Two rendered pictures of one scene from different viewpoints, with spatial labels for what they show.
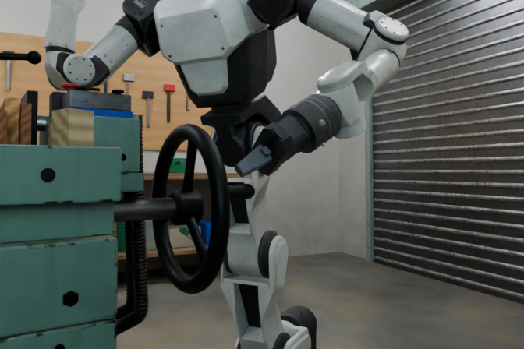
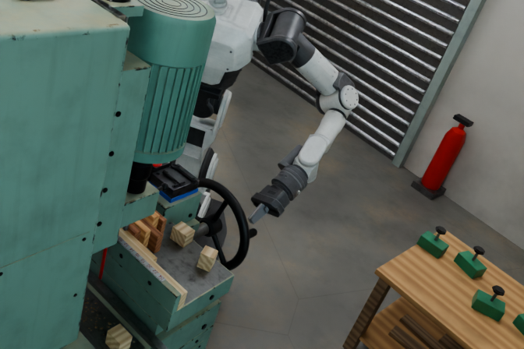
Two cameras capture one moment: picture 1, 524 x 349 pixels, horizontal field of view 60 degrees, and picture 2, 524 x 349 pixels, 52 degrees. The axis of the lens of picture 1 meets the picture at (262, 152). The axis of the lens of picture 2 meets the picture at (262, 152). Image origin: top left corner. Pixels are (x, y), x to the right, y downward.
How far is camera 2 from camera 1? 1.19 m
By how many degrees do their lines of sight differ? 41
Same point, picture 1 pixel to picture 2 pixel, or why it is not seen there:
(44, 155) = (212, 291)
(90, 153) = (224, 283)
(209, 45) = (217, 62)
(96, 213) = not seen: hidden behind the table
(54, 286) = (200, 325)
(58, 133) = (203, 264)
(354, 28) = (326, 86)
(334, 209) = not seen: outside the picture
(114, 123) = (190, 200)
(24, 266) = (194, 324)
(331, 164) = not seen: outside the picture
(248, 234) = (196, 159)
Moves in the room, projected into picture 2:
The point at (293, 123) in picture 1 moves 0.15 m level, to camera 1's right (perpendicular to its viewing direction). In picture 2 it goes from (285, 197) to (330, 199)
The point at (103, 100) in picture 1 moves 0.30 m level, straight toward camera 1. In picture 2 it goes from (186, 188) to (250, 267)
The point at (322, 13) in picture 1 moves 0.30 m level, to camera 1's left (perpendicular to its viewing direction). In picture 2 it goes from (309, 71) to (217, 57)
